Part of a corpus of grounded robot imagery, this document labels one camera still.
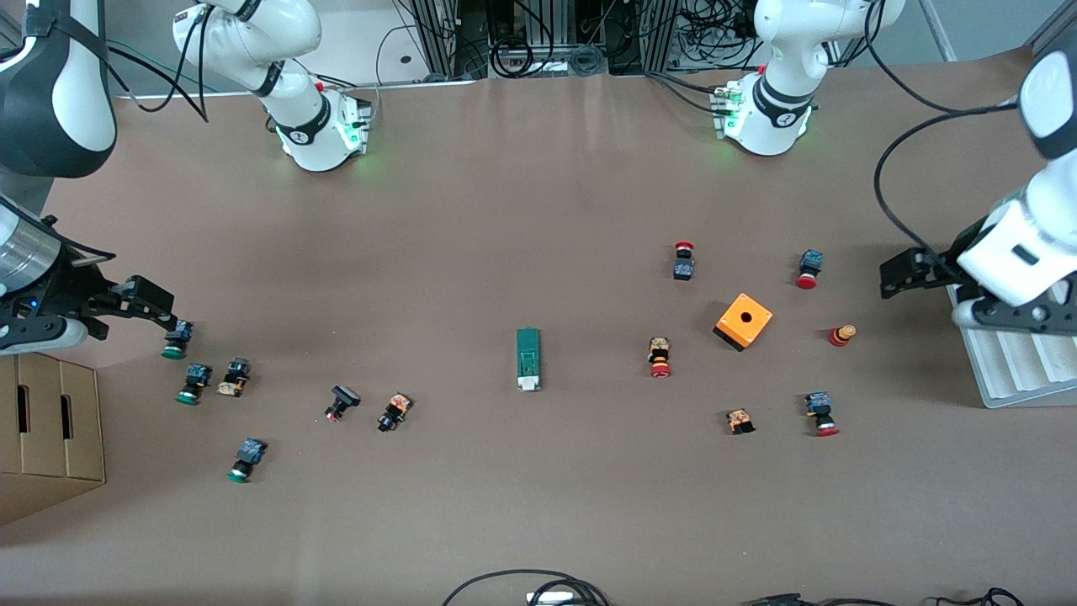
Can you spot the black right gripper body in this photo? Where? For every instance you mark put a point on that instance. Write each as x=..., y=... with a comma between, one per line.
x=61, y=287

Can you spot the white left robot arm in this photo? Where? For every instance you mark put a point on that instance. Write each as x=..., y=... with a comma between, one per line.
x=791, y=50

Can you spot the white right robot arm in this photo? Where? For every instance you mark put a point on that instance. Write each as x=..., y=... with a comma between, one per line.
x=252, y=34

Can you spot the green mushroom push button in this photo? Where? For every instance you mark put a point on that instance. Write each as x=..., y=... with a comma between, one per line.
x=246, y=459
x=193, y=383
x=177, y=339

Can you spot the grey ribbed tray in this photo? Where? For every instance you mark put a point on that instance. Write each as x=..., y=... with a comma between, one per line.
x=1018, y=370

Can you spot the red yellow emergency stop head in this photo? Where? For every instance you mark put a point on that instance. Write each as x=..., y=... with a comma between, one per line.
x=841, y=335

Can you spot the brown cardboard box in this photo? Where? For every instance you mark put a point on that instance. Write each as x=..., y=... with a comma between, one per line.
x=50, y=438

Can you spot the beige black contact block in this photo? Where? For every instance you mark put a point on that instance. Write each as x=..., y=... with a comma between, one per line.
x=234, y=377

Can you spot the red mushroom button blue block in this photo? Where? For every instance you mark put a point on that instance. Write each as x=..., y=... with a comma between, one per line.
x=820, y=413

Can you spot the black flat button red block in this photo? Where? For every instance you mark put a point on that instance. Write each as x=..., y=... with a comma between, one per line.
x=342, y=401

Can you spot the small orange contact block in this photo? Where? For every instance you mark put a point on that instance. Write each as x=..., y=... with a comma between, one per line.
x=740, y=421

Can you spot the red mushroom button orange block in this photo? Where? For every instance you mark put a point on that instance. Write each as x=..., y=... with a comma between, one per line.
x=659, y=357

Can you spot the white platform board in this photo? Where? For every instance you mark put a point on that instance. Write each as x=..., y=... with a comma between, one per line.
x=397, y=46

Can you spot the white plug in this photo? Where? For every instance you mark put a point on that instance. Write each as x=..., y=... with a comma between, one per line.
x=551, y=598

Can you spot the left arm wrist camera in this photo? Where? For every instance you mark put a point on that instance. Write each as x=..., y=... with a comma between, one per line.
x=1010, y=318

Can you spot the orange button enclosure box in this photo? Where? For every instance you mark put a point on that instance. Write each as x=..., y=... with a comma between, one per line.
x=744, y=320

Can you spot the grey metal rail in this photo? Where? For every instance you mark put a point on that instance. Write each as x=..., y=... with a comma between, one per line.
x=936, y=29

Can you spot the black selector switch orange block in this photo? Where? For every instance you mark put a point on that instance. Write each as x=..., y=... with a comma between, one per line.
x=394, y=411

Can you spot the aluminium frame rack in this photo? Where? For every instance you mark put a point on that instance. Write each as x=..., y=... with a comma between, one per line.
x=442, y=34

